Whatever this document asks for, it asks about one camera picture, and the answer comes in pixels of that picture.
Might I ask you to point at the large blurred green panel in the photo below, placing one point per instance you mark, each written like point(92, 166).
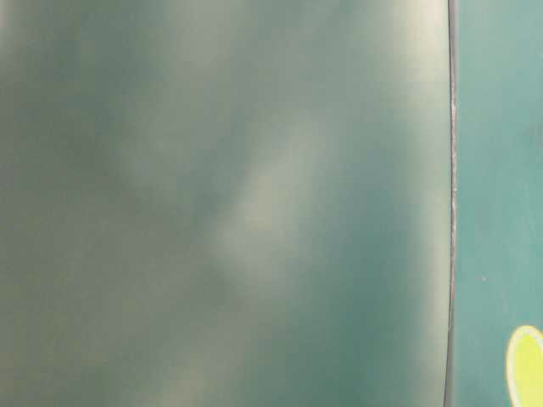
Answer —
point(224, 203)

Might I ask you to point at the yellow-green rounded object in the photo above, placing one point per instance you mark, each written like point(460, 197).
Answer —
point(524, 367)

